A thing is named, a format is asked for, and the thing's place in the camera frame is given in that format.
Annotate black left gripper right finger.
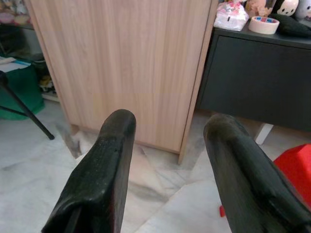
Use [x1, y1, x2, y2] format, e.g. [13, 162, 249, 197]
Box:
[203, 114, 311, 233]

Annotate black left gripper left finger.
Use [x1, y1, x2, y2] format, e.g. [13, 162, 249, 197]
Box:
[41, 109, 137, 233]

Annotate red plastic stool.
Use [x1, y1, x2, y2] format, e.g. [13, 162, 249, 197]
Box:
[219, 143, 311, 218]

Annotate thin black furniture leg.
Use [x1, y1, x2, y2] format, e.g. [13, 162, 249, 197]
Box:
[0, 70, 55, 141]

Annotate black low sideboard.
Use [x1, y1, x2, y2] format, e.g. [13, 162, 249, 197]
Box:
[195, 23, 311, 145]

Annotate green bag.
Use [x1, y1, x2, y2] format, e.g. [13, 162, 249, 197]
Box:
[0, 62, 46, 121]

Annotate light wooden cabinet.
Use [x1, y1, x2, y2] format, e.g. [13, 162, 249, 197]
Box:
[24, 0, 219, 165]

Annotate white papers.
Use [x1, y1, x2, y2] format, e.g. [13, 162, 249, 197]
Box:
[0, 57, 32, 73]

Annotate beige masking tape roll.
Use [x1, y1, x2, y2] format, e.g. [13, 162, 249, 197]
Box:
[247, 16, 280, 35]

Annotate pink white tissue pack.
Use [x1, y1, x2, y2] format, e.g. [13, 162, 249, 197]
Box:
[213, 0, 250, 32]

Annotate black white plush toy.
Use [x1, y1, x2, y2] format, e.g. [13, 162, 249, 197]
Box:
[276, 0, 299, 17]

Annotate white egg figure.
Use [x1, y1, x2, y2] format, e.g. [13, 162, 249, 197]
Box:
[295, 0, 311, 21]

